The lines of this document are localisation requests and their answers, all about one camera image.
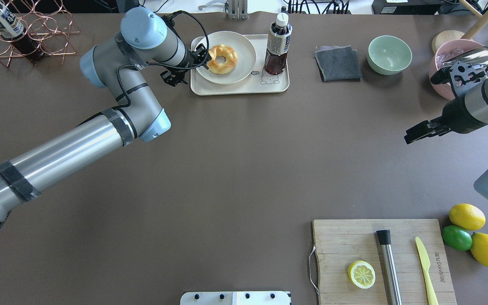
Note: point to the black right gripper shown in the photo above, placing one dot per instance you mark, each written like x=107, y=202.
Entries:
x=456, y=116

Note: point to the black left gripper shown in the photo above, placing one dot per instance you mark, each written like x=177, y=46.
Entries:
x=192, y=56

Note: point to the twisted glazed donut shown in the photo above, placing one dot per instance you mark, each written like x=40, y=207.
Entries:
x=223, y=59

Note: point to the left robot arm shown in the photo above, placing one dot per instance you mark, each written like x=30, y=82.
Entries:
x=144, y=39

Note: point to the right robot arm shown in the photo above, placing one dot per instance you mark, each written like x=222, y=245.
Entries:
x=467, y=112

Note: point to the cream rabbit tray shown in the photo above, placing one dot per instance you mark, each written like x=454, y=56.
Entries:
x=258, y=81

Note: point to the dark tea bottle on tray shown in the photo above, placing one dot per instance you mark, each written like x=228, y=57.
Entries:
x=278, y=43

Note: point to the pink bowl with ice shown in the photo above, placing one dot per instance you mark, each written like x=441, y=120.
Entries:
x=447, y=51

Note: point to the steel ice scoop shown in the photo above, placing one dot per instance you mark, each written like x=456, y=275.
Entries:
x=478, y=56

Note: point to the green bowl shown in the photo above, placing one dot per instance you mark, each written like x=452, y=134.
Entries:
x=388, y=55

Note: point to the round wooden stand base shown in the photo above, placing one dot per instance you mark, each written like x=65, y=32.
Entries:
x=449, y=40

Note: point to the yellow lemon upper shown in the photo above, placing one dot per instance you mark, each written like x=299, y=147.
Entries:
x=467, y=216

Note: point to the green lime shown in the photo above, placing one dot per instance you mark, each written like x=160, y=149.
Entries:
x=457, y=238

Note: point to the grey folded cloth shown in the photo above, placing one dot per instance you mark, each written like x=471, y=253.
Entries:
x=337, y=63

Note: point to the steel muddler black tip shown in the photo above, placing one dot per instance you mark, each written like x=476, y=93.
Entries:
x=394, y=295

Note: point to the yellow plastic knife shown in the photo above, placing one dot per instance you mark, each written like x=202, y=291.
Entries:
x=425, y=266

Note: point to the bamboo cutting board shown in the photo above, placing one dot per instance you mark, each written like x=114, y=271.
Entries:
x=339, y=242

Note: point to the half lemon slice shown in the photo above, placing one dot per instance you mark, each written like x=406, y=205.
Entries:
x=361, y=274

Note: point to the copper wire bottle rack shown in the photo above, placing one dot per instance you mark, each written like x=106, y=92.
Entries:
x=48, y=23

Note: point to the bottle in wire rack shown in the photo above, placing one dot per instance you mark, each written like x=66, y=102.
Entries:
x=14, y=31

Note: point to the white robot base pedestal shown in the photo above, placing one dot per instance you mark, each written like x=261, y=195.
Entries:
x=250, y=297

